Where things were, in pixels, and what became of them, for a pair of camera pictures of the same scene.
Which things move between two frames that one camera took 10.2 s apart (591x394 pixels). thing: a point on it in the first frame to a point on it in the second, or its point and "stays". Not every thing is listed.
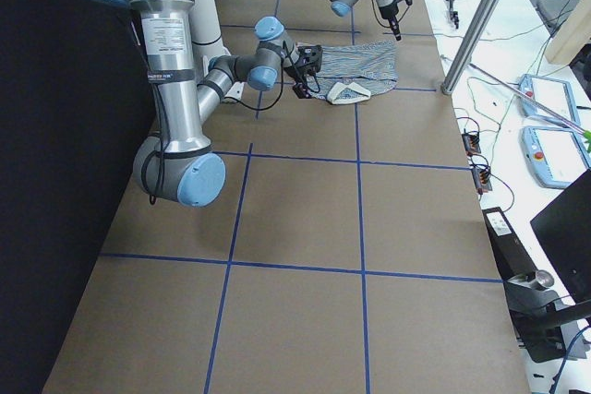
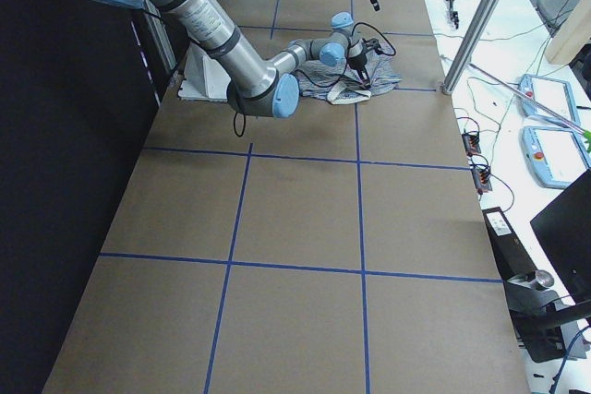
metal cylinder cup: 543,280 stays
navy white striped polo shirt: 350,74 stays
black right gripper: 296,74 to 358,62
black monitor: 564,230 stays
